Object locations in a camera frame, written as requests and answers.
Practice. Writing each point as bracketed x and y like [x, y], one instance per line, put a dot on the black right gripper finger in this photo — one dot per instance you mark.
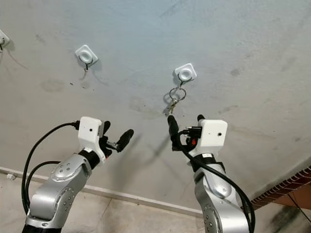
[173, 128]
[201, 118]

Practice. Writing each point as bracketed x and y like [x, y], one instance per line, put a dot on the metal key bunch with rings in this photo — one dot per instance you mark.
[173, 103]

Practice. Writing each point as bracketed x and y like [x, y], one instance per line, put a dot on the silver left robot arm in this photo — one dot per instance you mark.
[58, 187]

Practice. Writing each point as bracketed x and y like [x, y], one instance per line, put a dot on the small white floor object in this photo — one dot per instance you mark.
[11, 176]

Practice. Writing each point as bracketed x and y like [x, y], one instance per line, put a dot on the white wall baseboard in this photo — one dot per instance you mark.
[126, 196]

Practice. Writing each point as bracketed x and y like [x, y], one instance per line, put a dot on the white square wall hook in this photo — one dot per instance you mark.
[185, 74]
[86, 55]
[3, 39]

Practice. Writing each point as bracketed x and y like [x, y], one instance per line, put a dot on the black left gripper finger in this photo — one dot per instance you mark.
[106, 128]
[126, 138]

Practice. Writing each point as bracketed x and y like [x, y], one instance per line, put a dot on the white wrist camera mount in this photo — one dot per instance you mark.
[90, 133]
[214, 133]

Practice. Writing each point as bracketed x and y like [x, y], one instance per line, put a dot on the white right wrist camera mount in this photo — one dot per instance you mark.
[214, 133]

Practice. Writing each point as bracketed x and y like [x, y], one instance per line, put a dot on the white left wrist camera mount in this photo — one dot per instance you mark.
[90, 133]

